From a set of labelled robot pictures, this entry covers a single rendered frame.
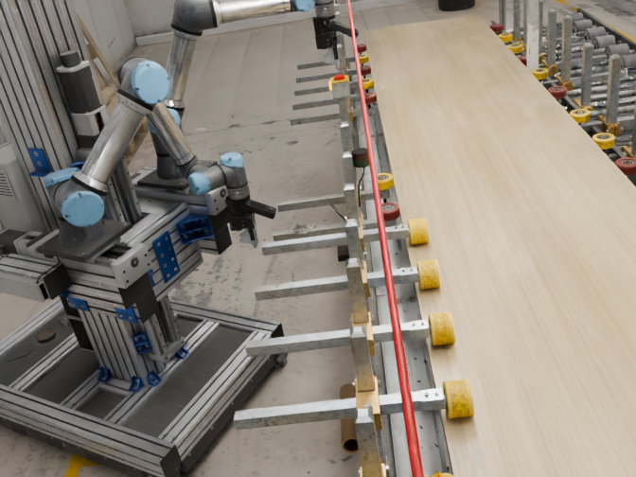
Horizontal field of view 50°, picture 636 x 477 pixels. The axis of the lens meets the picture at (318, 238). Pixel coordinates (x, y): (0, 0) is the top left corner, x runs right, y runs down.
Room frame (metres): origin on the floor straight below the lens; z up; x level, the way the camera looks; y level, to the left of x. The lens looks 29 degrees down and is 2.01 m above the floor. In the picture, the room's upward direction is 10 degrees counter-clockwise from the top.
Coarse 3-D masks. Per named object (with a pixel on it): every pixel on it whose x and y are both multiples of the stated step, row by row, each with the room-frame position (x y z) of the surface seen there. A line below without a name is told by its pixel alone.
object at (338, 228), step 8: (336, 224) 2.13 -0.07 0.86; (368, 224) 2.10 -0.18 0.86; (376, 224) 2.10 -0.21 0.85; (392, 224) 2.09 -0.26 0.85; (280, 232) 2.15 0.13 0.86; (288, 232) 2.14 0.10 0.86; (312, 232) 2.12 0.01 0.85; (320, 232) 2.12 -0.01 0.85; (328, 232) 2.11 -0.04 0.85; (336, 232) 2.11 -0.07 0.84; (344, 232) 2.11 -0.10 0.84
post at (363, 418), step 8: (368, 408) 0.92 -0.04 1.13; (360, 416) 0.90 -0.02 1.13; (368, 416) 0.90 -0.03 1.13; (360, 424) 0.90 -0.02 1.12; (368, 424) 0.90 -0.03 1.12; (360, 432) 0.90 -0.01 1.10; (368, 432) 0.90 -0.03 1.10; (360, 440) 0.90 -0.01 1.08; (368, 440) 0.90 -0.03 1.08; (376, 440) 0.89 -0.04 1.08; (360, 448) 0.90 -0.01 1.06; (368, 448) 0.90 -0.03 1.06; (376, 448) 0.89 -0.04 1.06; (360, 456) 0.90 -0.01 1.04; (368, 456) 0.90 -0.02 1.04; (376, 456) 0.89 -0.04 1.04; (368, 464) 0.90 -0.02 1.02; (376, 464) 0.89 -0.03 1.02; (368, 472) 0.90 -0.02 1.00; (376, 472) 0.90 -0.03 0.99
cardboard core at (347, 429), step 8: (344, 384) 2.18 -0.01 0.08; (352, 384) 2.18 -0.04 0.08; (344, 392) 2.14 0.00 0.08; (352, 392) 2.13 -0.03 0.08; (344, 424) 1.96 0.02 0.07; (352, 424) 1.95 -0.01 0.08; (344, 432) 1.92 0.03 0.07; (352, 432) 1.91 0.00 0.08; (344, 440) 1.89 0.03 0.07; (352, 440) 1.94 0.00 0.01; (344, 448) 1.89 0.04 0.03; (352, 448) 1.90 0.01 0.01
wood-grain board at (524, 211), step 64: (384, 64) 3.85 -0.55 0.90; (448, 64) 3.64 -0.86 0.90; (512, 64) 3.45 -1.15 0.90; (384, 128) 2.87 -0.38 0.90; (448, 128) 2.74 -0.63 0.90; (512, 128) 2.62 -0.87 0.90; (576, 128) 2.51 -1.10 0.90; (448, 192) 2.15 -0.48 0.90; (512, 192) 2.07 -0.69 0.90; (576, 192) 1.99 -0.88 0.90; (448, 256) 1.73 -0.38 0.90; (512, 256) 1.67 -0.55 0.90; (576, 256) 1.62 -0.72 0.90; (512, 320) 1.39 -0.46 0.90; (576, 320) 1.34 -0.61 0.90; (512, 384) 1.16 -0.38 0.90; (576, 384) 1.12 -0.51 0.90; (448, 448) 1.01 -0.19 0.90; (512, 448) 0.98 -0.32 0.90; (576, 448) 0.95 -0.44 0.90
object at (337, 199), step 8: (360, 192) 2.37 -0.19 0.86; (368, 192) 2.35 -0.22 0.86; (384, 192) 2.34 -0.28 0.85; (296, 200) 2.40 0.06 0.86; (304, 200) 2.38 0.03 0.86; (312, 200) 2.37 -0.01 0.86; (320, 200) 2.36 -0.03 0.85; (328, 200) 2.36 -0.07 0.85; (336, 200) 2.36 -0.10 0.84; (368, 200) 2.35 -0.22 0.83; (280, 208) 2.38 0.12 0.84; (288, 208) 2.38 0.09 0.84; (296, 208) 2.37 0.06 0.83; (304, 208) 2.37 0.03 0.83
